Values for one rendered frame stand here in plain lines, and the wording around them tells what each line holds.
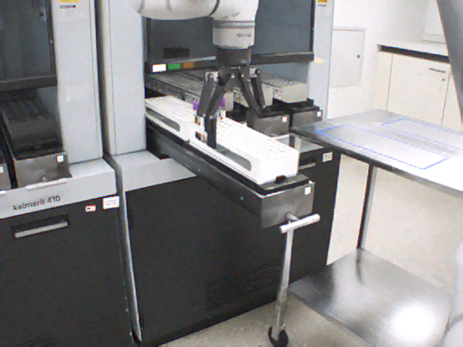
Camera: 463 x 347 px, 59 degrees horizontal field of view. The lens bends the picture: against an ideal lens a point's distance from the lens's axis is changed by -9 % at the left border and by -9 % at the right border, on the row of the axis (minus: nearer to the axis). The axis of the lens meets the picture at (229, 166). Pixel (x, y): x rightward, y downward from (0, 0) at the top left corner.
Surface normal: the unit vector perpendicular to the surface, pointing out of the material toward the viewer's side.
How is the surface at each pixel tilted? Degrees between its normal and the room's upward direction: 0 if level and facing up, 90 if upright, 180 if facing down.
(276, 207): 90
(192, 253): 90
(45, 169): 90
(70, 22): 90
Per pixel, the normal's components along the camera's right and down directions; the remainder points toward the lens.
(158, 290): 0.54, 0.32
